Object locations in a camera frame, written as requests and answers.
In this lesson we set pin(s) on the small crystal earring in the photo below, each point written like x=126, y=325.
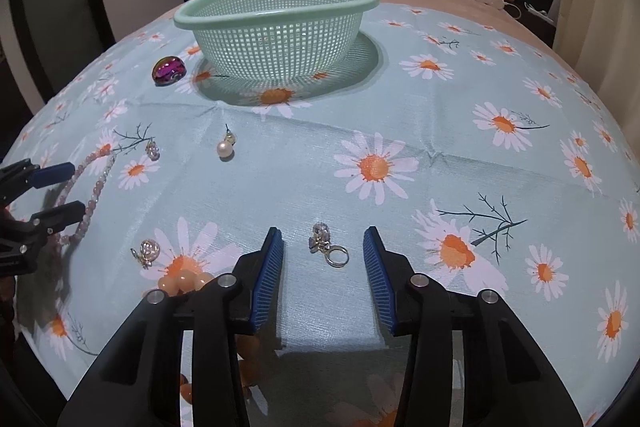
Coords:
x=152, y=151

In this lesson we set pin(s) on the purple iridescent brooch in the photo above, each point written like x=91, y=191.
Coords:
x=169, y=70

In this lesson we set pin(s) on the white power strip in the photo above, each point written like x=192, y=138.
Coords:
x=540, y=14

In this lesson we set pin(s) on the green plastic mesh basket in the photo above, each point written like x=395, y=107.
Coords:
x=275, y=42

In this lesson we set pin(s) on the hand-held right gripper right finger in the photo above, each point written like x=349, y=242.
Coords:
x=378, y=282

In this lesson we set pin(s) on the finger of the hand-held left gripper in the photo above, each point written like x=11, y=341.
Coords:
x=50, y=174
x=60, y=213

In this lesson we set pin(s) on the daisy print cloth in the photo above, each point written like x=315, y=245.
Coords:
x=320, y=187

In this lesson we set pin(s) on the cream curtain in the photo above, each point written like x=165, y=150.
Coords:
x=600, y=7

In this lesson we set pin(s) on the gold crystal brooch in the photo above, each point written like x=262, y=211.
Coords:
x=148, y=250

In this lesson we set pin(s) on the pearl drop earring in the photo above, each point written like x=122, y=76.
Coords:
x=223, y=150

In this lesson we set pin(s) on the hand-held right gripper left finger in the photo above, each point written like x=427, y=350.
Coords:
x=267, y=277

